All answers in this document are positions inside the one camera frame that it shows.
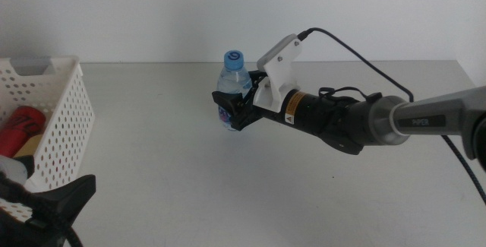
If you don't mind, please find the yellow tea bottle white cap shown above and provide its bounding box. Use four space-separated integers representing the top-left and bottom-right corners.
13 132 45 160

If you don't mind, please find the clear water bottle blue cap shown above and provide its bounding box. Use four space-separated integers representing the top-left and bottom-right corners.
216 49 254 132

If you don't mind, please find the red soda can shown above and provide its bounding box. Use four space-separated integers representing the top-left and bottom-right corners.
0 106 47 160

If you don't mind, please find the white perforated plastic basket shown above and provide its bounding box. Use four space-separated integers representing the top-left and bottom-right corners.
0 55 96 223

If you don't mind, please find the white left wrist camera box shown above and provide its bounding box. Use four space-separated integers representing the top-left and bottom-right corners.
0 154 28 187

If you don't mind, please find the white right camera mount bracket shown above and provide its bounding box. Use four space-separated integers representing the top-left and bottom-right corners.
252 40 304 113

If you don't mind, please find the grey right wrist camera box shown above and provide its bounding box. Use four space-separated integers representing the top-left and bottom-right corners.
256 33 301 74

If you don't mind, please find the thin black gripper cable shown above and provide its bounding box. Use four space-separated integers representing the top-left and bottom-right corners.
317 86 383 106

